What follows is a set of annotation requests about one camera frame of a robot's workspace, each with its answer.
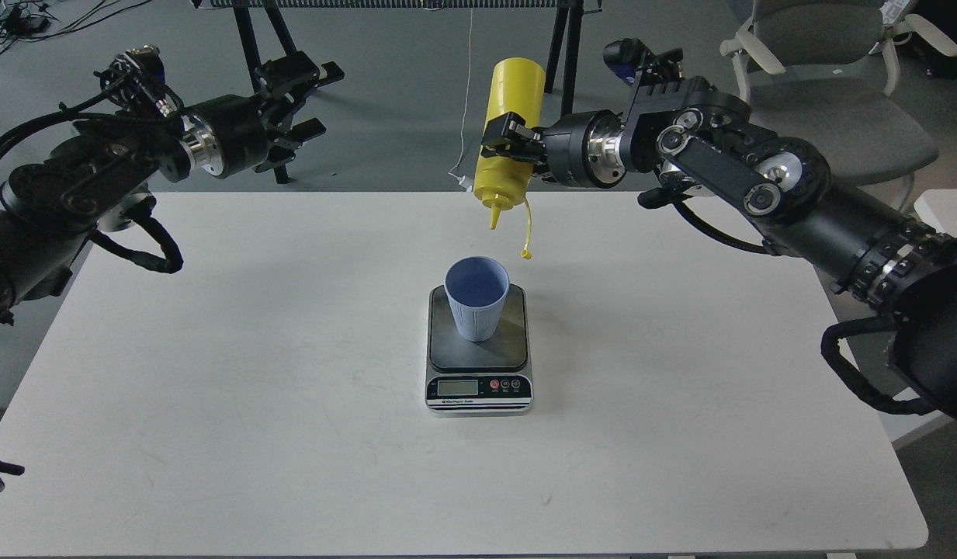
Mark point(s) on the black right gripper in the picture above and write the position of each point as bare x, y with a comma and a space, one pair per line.
580, 150

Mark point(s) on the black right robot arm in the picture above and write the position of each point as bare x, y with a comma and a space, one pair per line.
749, 188

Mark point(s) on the grey office chair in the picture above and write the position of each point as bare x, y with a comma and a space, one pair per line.
865, 136

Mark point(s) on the black digital kitchen scale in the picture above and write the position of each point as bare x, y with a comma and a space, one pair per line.
486, 378

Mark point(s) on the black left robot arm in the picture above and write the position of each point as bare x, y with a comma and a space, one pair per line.
92, 188

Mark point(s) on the blue plastic cup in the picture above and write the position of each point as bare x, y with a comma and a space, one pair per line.
477, 288

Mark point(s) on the yellow squeeze bottle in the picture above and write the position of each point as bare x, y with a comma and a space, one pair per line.
507, 159

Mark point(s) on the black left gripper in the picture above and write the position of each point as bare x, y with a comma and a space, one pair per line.
226, 135

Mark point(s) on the black legged background table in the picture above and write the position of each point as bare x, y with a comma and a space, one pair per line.
409, 113

